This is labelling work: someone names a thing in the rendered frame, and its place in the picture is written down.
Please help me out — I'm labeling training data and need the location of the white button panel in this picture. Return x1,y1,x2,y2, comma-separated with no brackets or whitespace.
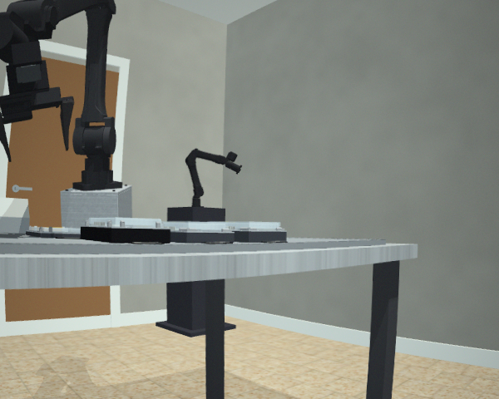
0,197,30,234

